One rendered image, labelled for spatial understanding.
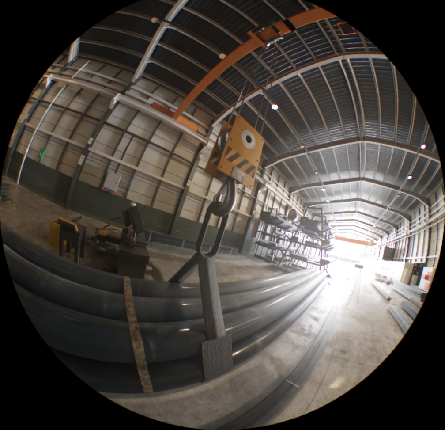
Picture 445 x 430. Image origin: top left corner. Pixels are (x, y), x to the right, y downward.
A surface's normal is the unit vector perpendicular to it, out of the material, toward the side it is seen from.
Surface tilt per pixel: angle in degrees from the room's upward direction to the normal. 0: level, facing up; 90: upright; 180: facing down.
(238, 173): 90
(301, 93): 170
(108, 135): 90
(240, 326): 41
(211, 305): 51
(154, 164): 90
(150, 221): 90
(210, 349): 60
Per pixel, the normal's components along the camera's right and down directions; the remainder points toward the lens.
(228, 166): 0.61, 0.10
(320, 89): -0.19, 0.95
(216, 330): 0.65, -0.52
